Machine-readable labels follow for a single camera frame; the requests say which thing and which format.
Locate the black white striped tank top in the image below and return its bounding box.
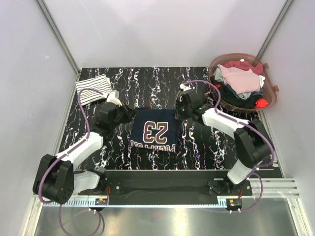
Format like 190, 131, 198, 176
75, 74, 112, 106

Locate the left small circuit board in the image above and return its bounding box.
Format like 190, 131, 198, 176
95, 198, 109, 206

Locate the grey garment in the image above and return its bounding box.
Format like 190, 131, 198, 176
214, 68, 263, 100

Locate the orange red garment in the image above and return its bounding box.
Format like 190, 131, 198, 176
255, 98, 269, 109

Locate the right aluminium corner post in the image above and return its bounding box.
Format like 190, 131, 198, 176
256, 0, 295, 59

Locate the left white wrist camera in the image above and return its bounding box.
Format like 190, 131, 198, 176
106, 90, 122, 107

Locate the left aluminium corner post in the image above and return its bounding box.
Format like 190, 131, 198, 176
35, 0, 81, 76

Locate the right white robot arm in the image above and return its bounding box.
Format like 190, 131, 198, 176
176, 86, 275, 195

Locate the aluminium frame rail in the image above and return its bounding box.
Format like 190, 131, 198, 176
32, 178, 301, 199

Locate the aluminium corner post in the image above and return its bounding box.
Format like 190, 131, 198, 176
256, 0, 295, 59
35, 0, 81, 76

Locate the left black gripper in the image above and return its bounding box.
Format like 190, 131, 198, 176
111, 101, 137, 129

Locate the small circuit board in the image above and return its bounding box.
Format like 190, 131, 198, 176
95, 198, 109, 206
227, 199, 243, 207

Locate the brown translucent plastic basket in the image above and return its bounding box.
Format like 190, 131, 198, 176
209, 53, 279, 113

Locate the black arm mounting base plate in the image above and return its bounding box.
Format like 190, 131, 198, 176
79, 170, 252, 207

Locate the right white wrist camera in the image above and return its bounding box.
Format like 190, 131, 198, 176
180, 84, 190, 91

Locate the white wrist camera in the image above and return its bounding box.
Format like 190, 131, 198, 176
180, 84, 190, 91
106, 90, 122, 107

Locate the right small circuit board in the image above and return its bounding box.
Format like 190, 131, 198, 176
227, 199, 243, 207

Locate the navy tank top red trim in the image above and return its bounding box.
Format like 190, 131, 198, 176
130, 107, 180, 152

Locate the light pink garment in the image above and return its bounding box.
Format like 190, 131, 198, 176
218, 64, 265, 94

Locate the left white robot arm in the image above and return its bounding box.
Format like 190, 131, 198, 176
32, 102, 137, 205

